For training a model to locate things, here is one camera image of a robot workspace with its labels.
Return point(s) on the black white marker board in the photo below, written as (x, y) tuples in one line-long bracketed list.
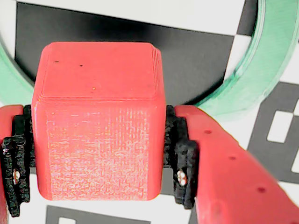
[(191, 58)]

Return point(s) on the red cube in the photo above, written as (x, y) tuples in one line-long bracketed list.
[(98, 140)]

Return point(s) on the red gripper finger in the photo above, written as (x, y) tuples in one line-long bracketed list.
[(14, 121), (229, 182)]

